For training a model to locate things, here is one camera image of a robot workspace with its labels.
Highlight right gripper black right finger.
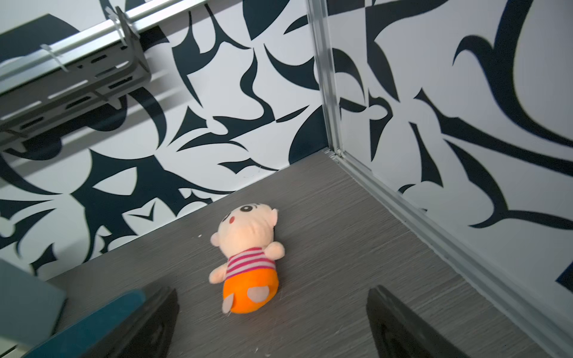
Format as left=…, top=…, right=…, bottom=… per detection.
left=366, top=286, right=467, bottom=358

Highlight teal plastic storage box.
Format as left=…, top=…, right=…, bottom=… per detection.
left=25, top=289, right=146, bottom=358

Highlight grey perforated wall shelf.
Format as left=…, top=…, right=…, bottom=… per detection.
left=1, top=8, right=152, bottom=150

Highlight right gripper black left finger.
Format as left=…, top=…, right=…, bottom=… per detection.
left=91, top=286, right=180, bottom=358

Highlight small blue cream drawer cabinet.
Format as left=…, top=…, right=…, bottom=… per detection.
left=1, top=260, right=67, bottom=350

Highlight plush doll orange pants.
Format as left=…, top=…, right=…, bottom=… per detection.
left=209, top=204, right=285, bottom=315

